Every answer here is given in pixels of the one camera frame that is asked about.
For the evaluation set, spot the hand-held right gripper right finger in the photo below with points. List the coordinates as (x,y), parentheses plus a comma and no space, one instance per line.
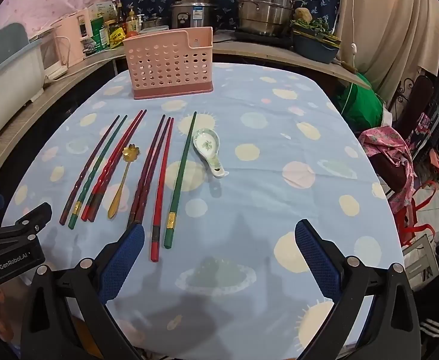
(317,258)

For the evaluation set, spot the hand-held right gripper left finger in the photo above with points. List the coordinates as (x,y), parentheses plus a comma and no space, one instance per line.
(124,262)

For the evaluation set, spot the dark maroon chopstick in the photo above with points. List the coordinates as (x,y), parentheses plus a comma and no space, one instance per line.
(135,206)
(145,207)
(65,215)

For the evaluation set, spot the gold flower spoon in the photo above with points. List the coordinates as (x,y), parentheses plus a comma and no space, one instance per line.
(130,152)

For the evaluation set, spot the white ceramic soup spoon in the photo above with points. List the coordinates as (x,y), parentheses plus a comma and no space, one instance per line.
(206,144)

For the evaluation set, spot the pink perforated utensil basket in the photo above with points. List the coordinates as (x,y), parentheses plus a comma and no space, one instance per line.
(159,67)

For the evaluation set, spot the red plastic stool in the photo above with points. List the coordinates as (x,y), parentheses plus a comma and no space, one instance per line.
(416,228)

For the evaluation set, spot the white wooden stool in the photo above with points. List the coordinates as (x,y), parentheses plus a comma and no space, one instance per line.
(423,258)

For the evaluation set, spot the blue planet print tablecloth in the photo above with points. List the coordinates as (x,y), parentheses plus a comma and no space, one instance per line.
(260,157)

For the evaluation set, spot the person's leg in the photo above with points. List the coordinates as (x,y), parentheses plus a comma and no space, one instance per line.
(433,330)

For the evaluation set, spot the white storage bin blue lid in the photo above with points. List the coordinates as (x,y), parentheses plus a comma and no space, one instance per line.
(9,67)

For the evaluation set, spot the pink floral cloth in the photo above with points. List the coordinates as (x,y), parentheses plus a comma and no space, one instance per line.
(388,138)

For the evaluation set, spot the green plastic bag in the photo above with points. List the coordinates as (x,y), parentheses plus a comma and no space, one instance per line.
(358,105)

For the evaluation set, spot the white clear small appliance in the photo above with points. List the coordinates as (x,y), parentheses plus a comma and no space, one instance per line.
(51,56)

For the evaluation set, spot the pink electric kettle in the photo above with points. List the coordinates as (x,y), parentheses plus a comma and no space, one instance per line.
(69,30)

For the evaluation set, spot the dark iron chair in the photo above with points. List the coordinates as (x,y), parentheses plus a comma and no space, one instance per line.
(420,97)

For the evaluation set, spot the green tin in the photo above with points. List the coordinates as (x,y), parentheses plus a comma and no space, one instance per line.
(99,33)

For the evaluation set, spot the yellow packet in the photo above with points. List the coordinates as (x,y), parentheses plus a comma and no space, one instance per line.
(116,33)

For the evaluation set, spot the blue plastic basin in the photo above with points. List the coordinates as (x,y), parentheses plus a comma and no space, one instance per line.
(313,50)

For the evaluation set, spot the wooden counter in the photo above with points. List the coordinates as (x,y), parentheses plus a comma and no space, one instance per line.
(264,50)

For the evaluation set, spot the yellow oil bottle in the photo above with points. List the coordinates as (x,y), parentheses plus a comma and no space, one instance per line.
(132,22)

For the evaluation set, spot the white carton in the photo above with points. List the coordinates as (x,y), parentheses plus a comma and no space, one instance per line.
(99,9)

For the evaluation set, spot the dark sauce bottle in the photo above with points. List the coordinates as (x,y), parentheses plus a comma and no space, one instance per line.
(120,17)

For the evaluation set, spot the yellow colander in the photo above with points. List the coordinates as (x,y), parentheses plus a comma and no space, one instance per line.
(332,39)

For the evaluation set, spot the small lidded pot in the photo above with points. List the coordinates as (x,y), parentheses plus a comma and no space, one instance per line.
(154,22)

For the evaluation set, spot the black induction cooker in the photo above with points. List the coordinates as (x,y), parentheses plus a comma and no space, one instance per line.
(249,36)

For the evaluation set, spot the green leafy vegetables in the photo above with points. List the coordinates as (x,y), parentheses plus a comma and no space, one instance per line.
(313,26)

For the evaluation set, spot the brown loofah sponge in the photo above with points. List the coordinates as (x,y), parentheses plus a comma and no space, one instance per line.
(302,15)

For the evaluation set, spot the beige curtain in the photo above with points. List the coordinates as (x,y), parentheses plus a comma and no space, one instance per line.
(392,26)

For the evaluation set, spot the stacked steel steamer pot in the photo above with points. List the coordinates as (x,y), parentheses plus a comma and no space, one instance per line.
(266,7)

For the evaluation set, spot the steel rice cooker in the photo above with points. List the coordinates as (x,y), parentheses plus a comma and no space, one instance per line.
(199,11)

